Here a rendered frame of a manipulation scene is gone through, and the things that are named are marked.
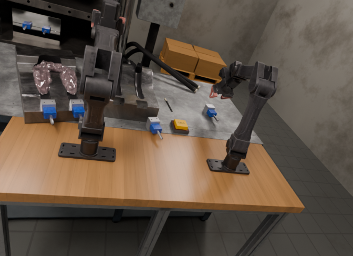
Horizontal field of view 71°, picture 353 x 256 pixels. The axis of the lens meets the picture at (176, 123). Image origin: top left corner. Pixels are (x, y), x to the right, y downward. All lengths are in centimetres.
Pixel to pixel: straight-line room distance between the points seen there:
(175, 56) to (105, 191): 325
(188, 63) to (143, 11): 221
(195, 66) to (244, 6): 150
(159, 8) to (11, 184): 145
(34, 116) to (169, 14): 122
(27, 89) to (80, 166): 43
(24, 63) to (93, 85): 77
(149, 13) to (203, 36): 298
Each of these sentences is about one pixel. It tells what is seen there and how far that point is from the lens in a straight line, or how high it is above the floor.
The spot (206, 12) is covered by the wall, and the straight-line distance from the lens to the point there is 474.
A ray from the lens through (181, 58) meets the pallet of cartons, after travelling 397.
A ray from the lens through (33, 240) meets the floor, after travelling 172.
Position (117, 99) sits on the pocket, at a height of 88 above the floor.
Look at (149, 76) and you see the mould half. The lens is 142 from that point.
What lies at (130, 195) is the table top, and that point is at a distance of 89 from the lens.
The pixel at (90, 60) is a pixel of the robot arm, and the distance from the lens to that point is 68.
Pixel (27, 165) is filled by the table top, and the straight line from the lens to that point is 96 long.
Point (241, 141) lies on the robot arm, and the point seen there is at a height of 95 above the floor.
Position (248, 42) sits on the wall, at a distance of 519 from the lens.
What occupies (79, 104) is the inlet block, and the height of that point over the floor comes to 88.
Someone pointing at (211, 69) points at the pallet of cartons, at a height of 26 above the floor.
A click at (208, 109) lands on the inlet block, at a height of 84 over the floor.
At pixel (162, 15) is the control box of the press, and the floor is 114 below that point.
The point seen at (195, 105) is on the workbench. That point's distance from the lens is 154.
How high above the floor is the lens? 147
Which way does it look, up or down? 31 degrees down
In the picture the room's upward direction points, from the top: 20 degrees clockwise
